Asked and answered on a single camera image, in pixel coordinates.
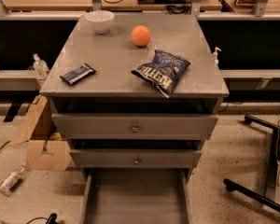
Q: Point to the grey bottom drawer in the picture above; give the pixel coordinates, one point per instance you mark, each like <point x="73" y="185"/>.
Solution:
<point x="136" y="196"/>

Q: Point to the grey drawer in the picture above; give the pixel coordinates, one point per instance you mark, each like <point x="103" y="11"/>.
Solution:
<point x="136" y="196"/>
<point x="135" y="126"/>
<point x="135" y="158"/>

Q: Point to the grey drawer cabinet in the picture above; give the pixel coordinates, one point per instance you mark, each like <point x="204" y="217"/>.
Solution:
<point x="114" y="89"/>

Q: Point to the grey top drawer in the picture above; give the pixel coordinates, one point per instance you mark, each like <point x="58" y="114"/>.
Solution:
<point x="135" y="126"/>

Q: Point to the grey middle drawer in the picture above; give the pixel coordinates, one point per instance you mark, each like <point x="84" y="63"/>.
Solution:
<point x="135" y="158"/>

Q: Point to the blue Kettle chips bag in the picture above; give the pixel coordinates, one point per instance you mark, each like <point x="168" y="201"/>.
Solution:
<point x="164" y="71"/>

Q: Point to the orange fruit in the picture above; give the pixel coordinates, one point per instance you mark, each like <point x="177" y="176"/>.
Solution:
<point x="141" y="35"/>

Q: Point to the dark blue snack bar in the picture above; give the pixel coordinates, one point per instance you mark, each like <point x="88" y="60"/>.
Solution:
<point x="77" y="74"/>

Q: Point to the white pump dispenser bottle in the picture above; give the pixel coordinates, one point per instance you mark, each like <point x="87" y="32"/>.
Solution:
<point x="217" y="50"/>

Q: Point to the white ceramic bowl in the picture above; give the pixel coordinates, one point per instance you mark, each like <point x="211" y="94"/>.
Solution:
<point x="100" y="20"/>

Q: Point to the brown cardboard box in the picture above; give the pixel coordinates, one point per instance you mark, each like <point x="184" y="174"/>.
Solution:
<point x="46" y="150"/>

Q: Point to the clear bottle on shelf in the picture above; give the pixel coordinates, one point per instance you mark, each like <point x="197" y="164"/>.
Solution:
<point x="40" y="66"/>

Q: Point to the black metal stand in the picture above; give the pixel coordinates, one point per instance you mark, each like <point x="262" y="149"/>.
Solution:
<point x="272" y="168"/>

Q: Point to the clear plastic bottle on floor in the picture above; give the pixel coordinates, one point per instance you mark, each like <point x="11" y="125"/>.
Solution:
<point x="11" y="180"/>

